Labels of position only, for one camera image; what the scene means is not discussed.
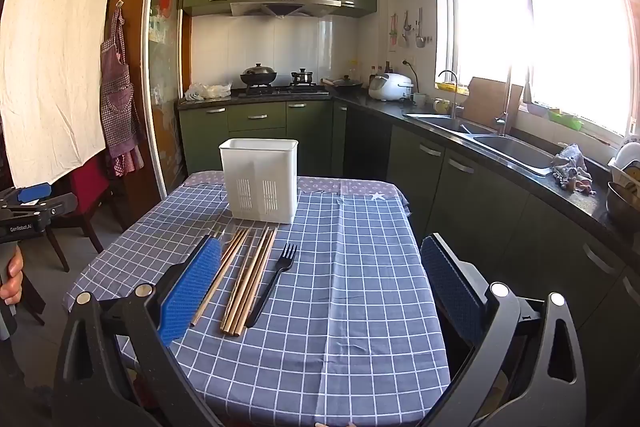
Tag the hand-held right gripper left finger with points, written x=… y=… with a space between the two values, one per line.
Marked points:
x=190 y=292

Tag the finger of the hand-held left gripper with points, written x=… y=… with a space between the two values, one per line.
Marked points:
x=50 y=206
x=34 y=193

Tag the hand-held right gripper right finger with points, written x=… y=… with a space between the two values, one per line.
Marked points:
x=452 y=292

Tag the red-tipped wooden chopstick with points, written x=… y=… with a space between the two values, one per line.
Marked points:
x=241 y=282

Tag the black plastic fork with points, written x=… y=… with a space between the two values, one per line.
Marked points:
x=272 y=282

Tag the white plastic utensil holder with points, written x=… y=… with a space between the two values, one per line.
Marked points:
x=257 y=167

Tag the person's left hand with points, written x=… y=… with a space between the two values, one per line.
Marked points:
x=12 y=279

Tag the red cushioned wooden chair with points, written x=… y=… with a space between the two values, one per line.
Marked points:
x=90 y=187

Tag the blue checked tablecloth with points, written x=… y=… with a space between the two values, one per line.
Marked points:
x=350 y=282

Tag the purple checked apron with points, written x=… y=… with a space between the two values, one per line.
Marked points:
x=117 y=107

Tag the white hanging sheet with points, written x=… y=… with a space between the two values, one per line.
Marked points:
x=55 y=57

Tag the grey patterned tablecloth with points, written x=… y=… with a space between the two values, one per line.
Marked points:
x=345 y=185

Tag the stainless steel double sink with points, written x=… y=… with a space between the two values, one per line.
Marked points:
x=505 y=149

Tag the crumpled dish rag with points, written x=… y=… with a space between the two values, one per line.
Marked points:
x=570 y=167

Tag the sliding glass door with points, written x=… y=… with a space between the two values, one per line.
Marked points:
x=162 y=57

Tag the metal bowl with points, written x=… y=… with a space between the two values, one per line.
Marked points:
x=622 y=202

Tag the green mug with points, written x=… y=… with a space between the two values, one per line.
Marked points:
x=419 y=100

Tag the white plastic bag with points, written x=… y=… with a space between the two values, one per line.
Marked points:
x=207 y=92

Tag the wooden cutting board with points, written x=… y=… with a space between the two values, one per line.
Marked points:
x=492 y=99

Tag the tall steel faucet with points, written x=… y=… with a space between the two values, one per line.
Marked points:
x=506 y=102

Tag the black countertop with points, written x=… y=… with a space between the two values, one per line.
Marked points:
x=380 y=107

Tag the green base cabinets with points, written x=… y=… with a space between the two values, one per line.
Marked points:
x=310 y=132

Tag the yellow sink caddy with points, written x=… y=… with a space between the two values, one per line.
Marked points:
x=450 y=87

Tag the green plastic box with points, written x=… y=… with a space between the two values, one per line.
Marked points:
x=565 y=118

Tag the curved dark faucet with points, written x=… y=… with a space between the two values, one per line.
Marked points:
x=452 y=79

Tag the white rice cooker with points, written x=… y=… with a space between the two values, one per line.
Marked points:
x=390 y=87

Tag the white dish rack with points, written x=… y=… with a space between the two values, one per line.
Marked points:
x=625 y=162

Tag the gas stove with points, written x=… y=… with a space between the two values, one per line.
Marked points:
x=285 y=90

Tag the black wok with lid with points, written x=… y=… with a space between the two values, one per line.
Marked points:
x=258 y=76

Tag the condiment bottles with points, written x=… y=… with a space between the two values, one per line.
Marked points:
x=382 y=69

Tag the black frying pan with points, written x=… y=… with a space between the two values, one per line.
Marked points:
x=345 y=83

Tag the small black pot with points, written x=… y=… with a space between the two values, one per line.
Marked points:
x=302 y=77

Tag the hanging kitchen utensil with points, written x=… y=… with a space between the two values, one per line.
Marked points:
x=393 y=32
x=420 y=29
x=406 y=26

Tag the window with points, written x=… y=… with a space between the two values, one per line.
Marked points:
x=560 y=32

